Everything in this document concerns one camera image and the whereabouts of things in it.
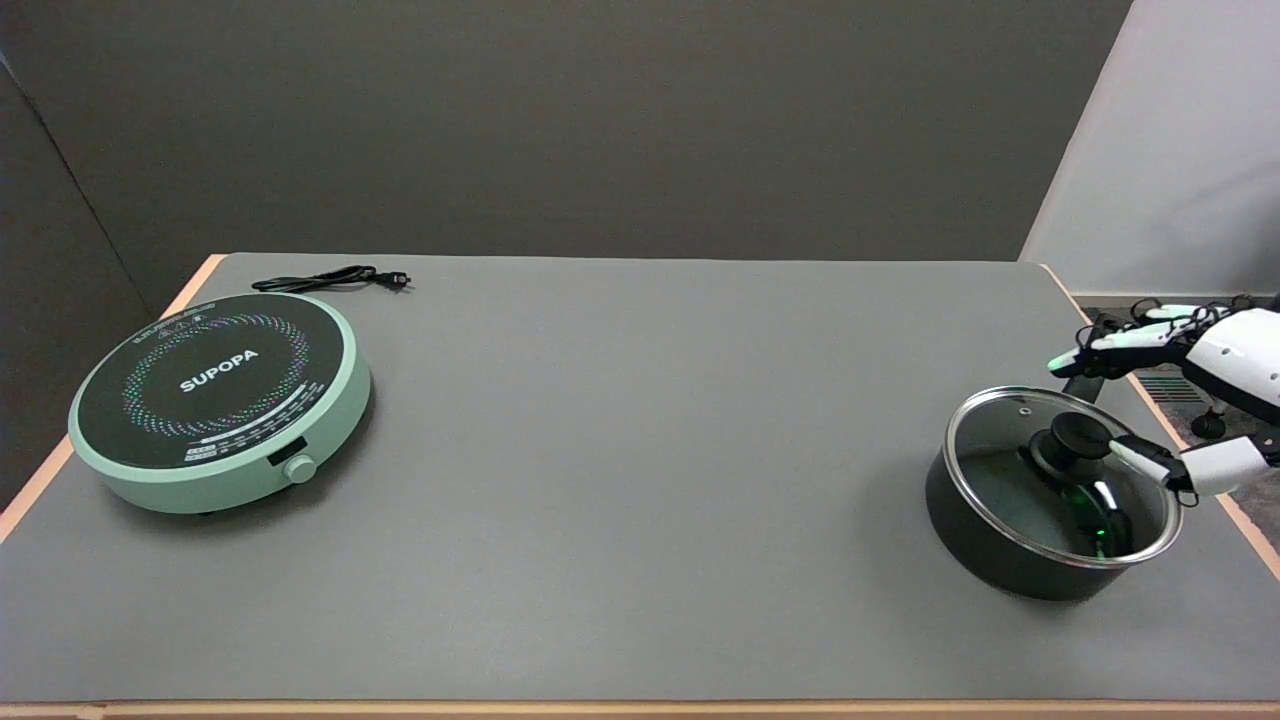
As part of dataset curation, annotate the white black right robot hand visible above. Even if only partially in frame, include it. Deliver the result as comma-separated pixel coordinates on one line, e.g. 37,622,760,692
1047,295,1280,499

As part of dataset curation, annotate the glass pot lid black knob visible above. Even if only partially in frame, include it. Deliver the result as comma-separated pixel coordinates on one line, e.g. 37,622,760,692
945,386,1184,568

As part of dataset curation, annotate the green SUPOPA induction cooker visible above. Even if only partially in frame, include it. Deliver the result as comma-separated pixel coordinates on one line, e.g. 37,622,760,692
67,291,373,516

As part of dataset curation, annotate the black saucepan with handle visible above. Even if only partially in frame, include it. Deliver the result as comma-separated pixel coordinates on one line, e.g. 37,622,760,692
925,375,1184,603

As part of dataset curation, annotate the black power cord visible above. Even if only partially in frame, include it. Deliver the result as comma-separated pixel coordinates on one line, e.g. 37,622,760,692
251,265,413,294

